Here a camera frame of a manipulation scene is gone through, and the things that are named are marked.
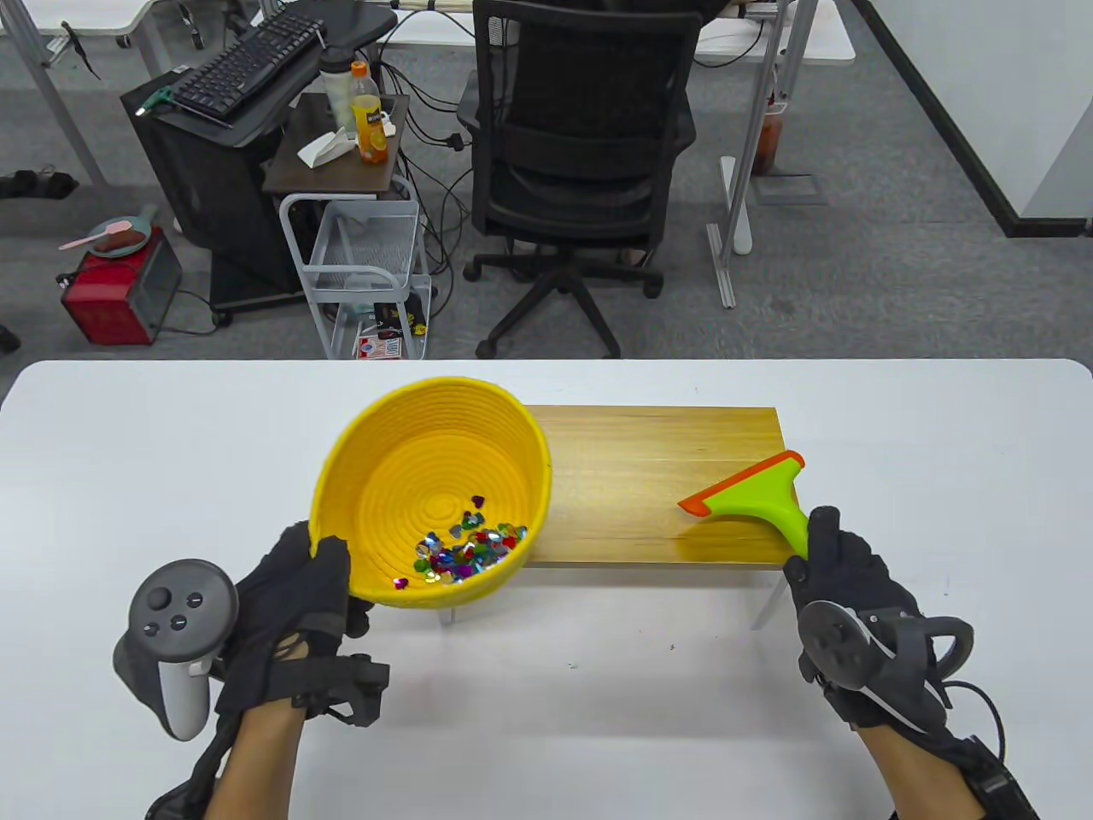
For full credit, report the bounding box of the person's left hand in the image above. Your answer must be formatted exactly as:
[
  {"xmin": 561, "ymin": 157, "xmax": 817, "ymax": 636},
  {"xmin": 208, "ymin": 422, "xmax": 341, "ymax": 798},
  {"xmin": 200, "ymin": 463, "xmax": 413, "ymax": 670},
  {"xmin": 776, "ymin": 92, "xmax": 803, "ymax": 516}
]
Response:
[{"xmin": 213, "ymin": 521, "xmax": 392, "ymax": 729}]

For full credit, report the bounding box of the person's right hand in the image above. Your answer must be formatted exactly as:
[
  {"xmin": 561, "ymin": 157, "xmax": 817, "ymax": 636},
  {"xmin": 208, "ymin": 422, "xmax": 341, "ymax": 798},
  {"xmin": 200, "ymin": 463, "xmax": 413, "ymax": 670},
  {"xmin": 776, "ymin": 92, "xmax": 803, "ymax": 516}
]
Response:
[{"xmin": 784, "ymin": 506, "xmax": 953, "ymax": 731}]

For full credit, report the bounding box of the green orange scraper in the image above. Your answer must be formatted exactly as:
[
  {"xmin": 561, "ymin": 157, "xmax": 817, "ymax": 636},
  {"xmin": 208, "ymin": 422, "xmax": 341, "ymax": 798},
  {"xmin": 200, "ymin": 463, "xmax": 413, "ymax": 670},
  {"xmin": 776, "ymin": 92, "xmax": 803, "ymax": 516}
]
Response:
[{"xmin": 677, "ymin": 450, "xmax": 812, "ymax": 562}]

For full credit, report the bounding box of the yellow fabric basket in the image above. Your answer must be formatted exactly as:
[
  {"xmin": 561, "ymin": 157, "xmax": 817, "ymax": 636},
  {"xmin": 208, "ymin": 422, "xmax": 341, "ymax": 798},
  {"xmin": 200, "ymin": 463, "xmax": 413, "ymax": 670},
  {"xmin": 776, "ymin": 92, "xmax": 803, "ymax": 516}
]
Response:
[{"xmin": 309, "ymin": 376, "xmax": 554, "ymax": 610}]

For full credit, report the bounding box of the pile of colourful sequins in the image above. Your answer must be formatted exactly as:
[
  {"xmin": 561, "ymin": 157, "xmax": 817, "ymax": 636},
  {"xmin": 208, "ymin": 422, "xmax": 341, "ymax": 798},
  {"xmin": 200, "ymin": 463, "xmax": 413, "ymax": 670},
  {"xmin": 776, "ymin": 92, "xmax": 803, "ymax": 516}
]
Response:
[{"xmin": 393, "ymin": 494, "xmax": 530, "ymax": 592}]

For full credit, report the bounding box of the wooden tabletop organizer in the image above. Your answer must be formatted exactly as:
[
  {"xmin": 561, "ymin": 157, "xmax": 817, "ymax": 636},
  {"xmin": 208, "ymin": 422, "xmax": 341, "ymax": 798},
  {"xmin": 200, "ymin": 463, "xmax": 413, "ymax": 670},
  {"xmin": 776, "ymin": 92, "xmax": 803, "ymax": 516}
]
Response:
[{"xmin": 440, "ymin": 406, "xmax": 805, "ymax": 630}]

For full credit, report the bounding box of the person's right forearm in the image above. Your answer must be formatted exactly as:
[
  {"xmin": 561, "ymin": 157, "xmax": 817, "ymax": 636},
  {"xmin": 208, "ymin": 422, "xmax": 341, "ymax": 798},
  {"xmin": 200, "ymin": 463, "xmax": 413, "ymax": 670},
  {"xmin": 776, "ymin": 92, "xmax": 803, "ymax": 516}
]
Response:
[{"xmin": 854, "ymin": 722, "xmax": 991, "ymax": 820}]

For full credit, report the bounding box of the person's left forearm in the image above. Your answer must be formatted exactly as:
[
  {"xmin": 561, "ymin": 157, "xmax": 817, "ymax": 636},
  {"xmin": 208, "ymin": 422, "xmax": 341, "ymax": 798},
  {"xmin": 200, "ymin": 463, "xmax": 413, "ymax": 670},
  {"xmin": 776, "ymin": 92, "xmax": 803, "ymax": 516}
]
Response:
[{"xmin": 205, "ymin": 700, "xmax": 308, "ymax": 820}]

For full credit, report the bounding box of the grey tracking controller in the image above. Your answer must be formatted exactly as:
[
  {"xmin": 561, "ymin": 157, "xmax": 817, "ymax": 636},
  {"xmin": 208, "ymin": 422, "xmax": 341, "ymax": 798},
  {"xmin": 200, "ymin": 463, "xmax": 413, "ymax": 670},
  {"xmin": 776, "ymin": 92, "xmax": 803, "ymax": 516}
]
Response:
[
  {"xmin": 798, "ymin": 600, "xmax": 974, "ymax": 710},
  {"xmin": 113, "ymin": 559, "xmax": 240, "ymax": 742}
]

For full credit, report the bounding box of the red toaster oven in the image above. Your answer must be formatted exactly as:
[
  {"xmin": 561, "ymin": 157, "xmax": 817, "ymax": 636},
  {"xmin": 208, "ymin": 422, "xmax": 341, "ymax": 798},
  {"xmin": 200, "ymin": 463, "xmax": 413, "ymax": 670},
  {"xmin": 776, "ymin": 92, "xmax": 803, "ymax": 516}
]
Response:
[{"xmin": 58, "ymin": 226, "xmax": 184, "ymax": 347}]

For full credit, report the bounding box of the teal plate with food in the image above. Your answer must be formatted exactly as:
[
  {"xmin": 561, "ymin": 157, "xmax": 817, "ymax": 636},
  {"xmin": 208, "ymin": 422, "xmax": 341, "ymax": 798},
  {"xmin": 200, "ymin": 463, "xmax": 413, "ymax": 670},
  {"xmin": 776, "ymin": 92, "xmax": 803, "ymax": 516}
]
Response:
[{"xmin": 88, "ymin": 215, "xmax": 153, "ymax": 257}]

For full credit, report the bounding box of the grey floor plate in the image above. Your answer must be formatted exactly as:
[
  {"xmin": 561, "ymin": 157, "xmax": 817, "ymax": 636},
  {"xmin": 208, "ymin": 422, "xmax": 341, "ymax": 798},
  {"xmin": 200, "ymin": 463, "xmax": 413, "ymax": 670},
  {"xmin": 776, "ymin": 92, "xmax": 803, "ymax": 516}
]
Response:
[{"xmin": 751, "ymin": 175, "xmax": 827, "ymax": 206}]

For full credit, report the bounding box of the pink spatula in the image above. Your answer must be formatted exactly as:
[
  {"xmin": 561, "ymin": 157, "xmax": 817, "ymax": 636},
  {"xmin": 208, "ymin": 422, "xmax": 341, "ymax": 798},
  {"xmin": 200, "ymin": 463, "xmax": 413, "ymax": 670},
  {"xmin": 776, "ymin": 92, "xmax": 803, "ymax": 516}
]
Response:
[{"xmin": 58, "ymin": 220, "xmax": 133, "ymax": 250}]

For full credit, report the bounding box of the black rolling computer stand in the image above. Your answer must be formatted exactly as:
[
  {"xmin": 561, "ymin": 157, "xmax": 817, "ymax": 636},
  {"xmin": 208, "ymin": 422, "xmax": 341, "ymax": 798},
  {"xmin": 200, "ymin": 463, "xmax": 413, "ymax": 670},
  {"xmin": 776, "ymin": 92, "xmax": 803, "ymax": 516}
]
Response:
[{"xmin": 120, "ymin": 0, "xmax": 400, "ymax": 327}]

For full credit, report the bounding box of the small wooden side table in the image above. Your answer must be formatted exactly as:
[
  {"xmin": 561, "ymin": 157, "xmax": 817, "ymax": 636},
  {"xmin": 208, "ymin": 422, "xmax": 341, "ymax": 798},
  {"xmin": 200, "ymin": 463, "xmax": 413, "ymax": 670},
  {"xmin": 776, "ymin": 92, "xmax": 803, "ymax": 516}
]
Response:
[{"xmin": 261, "ymin": 92, "xmax": 411, "ymax": 196}]

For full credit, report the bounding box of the white crumpled tissue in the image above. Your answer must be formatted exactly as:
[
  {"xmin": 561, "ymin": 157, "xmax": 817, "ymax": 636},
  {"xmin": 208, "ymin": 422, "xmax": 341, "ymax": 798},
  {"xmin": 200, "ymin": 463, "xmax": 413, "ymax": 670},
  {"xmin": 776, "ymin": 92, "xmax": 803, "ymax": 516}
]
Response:
[{"xmin": 296, "ymin": 126, "xmax": 358, "ymax": 169}]

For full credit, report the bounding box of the orange juice bottle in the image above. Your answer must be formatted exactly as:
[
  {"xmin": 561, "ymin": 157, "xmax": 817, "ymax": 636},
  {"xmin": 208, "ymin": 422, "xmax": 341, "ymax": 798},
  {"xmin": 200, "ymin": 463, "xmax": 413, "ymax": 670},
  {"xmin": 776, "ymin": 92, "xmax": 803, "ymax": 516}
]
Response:
[{"xmin": 349, "ymin": 60, "xmax": 389, "ymax": 166}]

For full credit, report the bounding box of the grey water bottle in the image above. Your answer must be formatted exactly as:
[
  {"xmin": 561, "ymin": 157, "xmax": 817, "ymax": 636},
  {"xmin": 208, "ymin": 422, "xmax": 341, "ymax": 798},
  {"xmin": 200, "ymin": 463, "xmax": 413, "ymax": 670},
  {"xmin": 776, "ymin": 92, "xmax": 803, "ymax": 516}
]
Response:
[{"xmin": 319, "ymin": 44, "xmax": 358, "ymax": 133}]

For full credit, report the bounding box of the black mesh office chair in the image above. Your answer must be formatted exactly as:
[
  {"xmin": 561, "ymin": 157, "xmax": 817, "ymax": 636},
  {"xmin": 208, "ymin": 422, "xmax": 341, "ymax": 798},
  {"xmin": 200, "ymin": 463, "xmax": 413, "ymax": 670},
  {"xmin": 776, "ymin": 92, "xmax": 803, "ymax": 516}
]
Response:
[{"xmin": 457, "ymin": 0, "xmax": 705, "ymax": 360}]

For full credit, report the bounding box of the white desk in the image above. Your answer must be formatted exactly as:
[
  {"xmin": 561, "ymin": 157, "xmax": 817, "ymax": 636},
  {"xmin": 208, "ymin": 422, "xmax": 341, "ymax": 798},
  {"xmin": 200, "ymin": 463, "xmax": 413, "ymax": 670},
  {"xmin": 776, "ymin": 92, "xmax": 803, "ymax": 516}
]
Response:
[
  {"xmin": 376, "ymin": 0, "xmax": 856, "ymax": 308},
  {"xmin": 0, "ymin": 0, "xmax": 163, "ymax": 193}
]

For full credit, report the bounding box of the black keyboard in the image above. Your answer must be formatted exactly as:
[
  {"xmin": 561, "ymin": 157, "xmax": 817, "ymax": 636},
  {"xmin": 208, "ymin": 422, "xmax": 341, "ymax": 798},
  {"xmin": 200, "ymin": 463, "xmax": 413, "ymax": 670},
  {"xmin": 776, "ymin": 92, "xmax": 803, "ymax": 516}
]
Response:
[{"xmin": 169, "ymin": 10, "xmax": 328, "ymax": 119}]

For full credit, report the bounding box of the black glove cable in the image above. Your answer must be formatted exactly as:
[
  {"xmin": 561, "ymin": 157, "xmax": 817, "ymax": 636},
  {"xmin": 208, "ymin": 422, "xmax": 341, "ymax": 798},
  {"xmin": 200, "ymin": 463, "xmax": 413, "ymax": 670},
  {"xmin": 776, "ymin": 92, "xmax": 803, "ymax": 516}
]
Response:
[
  {"xmin": 944, "ymin": 679, "xmax": 1008, "ymax": 761},
  {"xmin": 184, "ymin": 717, "xmax": 240, "ymax": 804}
]

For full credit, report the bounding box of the black wrist camera strap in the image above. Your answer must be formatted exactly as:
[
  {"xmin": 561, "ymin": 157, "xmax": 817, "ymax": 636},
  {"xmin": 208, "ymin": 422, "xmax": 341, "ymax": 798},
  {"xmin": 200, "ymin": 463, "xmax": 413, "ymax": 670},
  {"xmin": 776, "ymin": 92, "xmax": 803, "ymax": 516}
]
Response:
[
  {"xmin": 145, "ymin": 782, "xmax": 214, "ymax": 820},
  {"xmin": 939, "ymin": 730, "xmax": 1041, "ymax": 820}
]

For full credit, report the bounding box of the white wire cart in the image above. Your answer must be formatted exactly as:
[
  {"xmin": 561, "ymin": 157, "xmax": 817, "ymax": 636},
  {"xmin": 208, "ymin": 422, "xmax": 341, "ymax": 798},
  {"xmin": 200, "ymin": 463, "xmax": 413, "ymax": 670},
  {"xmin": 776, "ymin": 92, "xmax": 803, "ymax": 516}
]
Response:
[{"xmin": 279, "ymin": 192, "xmax": 432, "ymax": 361}]

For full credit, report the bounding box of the bundle of black cables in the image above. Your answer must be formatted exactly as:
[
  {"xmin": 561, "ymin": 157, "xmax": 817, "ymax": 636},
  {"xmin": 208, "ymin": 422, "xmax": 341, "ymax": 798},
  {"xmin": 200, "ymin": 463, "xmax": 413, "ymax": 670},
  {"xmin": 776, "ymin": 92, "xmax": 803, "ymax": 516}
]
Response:
[{"xmin": 376, "ymin": 9, "xmax": 479, "ymax": 296}]

